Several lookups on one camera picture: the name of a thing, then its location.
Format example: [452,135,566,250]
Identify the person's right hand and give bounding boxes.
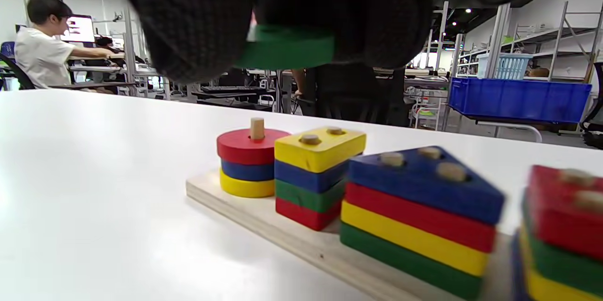
[113,0,580,84]

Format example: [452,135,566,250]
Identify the green ring block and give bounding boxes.
[235,24,336,70]

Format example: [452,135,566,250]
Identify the red ring block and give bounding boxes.
[216,127,292,166]

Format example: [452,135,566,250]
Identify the yellow ring block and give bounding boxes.
[219,169,277,199]

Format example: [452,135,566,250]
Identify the yellow rectangle block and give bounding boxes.
[274,126,367,174]

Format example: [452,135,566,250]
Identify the wooden post board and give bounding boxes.
[185,117,521,301]

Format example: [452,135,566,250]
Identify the green rectangle block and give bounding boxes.
[275,178,347,214]

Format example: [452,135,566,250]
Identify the red rectangle block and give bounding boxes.
[275,197,342,232]

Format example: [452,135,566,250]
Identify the blue triangle block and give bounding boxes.
[347,145,506,226]

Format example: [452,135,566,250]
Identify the yellow triangle block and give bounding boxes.
[340,199,491,277]

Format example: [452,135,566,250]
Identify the green triangle block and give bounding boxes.
[339,221,484,301]

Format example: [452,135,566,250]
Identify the green square block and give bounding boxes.
[520,196,603,295]

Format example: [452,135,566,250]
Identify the black keyboard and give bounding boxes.
[200,85,268,95]

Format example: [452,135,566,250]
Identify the light blue basket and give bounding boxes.
[476,52,533,81]

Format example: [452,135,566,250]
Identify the blue plastic crate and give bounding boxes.
[447,76,593,124]

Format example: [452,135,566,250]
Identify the white rolling cart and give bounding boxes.
[475,121,544,144]

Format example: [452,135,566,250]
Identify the grey metal shelf rack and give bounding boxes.
[455,1,603,86]

